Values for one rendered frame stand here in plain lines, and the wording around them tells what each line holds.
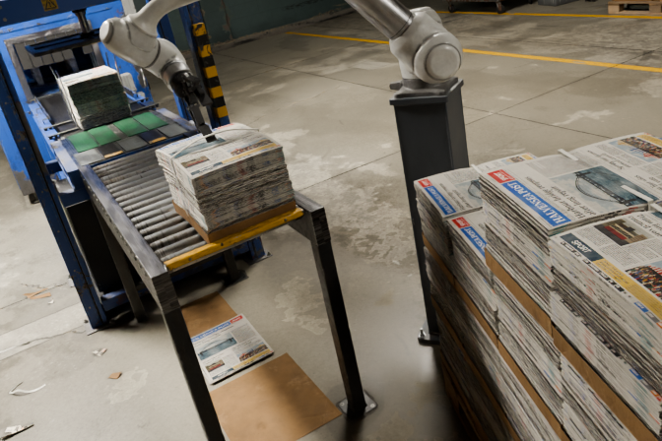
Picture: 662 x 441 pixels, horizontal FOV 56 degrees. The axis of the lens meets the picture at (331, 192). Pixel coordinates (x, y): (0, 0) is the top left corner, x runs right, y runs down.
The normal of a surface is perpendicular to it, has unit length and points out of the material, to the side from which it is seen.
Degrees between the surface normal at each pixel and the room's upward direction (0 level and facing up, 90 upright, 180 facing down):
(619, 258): 1
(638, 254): 1
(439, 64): 95
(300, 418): 0
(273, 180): 95
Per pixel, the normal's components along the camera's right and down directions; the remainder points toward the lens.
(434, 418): -0.19, -0.90
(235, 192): 0.50, 0.33
